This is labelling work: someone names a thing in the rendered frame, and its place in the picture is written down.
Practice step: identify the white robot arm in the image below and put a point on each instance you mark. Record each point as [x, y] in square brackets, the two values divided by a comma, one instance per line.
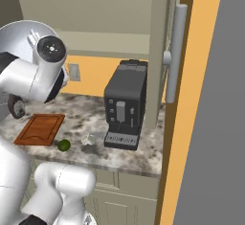
[57, 184]

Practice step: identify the beige wall cabinet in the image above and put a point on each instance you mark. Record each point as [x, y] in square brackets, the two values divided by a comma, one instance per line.
[102, 15]

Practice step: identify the brown wooden cutting board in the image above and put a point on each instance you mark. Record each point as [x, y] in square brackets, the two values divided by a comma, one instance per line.
[40, 129]

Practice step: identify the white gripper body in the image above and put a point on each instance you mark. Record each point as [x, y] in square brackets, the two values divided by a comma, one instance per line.
[17, 80]

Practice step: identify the dark grey coffee machine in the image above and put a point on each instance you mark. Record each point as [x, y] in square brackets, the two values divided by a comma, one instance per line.
[126, 107]

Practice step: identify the grey wall outlet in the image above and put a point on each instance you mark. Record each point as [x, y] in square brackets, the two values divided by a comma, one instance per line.
[74, 72]

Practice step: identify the beige base cabinet door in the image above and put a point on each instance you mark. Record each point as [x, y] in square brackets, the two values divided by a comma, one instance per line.
[121, 209]

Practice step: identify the beige drawer front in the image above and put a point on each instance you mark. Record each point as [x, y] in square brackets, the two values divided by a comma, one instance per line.
[138, 184]
[106, 177]

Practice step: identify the green lime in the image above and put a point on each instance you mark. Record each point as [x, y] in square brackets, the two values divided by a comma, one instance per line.
[64, 145]

